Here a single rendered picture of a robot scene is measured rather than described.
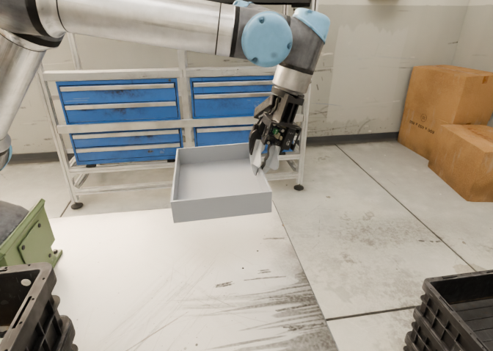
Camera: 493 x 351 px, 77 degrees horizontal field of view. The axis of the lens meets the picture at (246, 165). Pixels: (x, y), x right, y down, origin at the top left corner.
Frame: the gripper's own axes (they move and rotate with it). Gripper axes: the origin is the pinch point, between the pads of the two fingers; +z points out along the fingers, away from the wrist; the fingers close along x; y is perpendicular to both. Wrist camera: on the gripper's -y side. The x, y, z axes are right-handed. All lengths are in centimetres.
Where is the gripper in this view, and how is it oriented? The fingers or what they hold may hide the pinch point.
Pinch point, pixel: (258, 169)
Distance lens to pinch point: 75.3
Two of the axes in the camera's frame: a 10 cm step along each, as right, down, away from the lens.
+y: 2.1, 4.3, -8.8
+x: 9.4, 1.7, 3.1
